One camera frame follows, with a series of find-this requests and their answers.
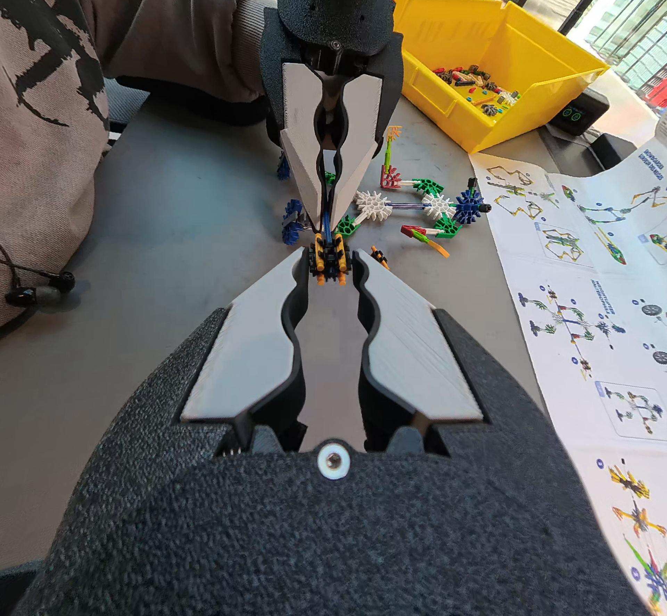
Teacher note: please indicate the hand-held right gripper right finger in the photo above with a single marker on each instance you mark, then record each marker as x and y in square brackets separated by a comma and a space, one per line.
[422, 366]

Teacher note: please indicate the black box with green light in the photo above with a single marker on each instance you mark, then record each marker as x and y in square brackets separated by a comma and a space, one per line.
[584, 110]

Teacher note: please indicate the black flat box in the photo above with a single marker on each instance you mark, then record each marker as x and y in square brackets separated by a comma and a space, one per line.
[615, 152]

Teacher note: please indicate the white building instruction sheet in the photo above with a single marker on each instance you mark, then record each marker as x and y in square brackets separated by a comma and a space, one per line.
[584, 314]

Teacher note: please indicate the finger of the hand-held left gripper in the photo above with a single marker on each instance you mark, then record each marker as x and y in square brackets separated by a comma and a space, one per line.
[365, 126]
[300, 126]

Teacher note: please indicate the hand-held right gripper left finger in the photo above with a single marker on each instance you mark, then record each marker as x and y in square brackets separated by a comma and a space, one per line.
[240, 366]

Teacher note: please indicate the blue toy rod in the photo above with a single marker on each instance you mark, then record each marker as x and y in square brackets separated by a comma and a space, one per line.
[330, 230]

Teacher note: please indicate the black yellow toy wheel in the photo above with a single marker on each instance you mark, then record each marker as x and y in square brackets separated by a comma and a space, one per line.
[330, 259]
[379, 256]

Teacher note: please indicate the pile of small building parts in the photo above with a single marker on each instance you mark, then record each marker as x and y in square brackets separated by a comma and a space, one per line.
[469, 82]

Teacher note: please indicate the colourful rod connector toy model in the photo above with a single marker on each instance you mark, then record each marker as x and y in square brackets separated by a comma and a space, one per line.
[373, 206]

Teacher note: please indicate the person's beige printed hoodie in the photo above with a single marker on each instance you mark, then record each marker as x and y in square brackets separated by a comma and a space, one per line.
[42, 157]

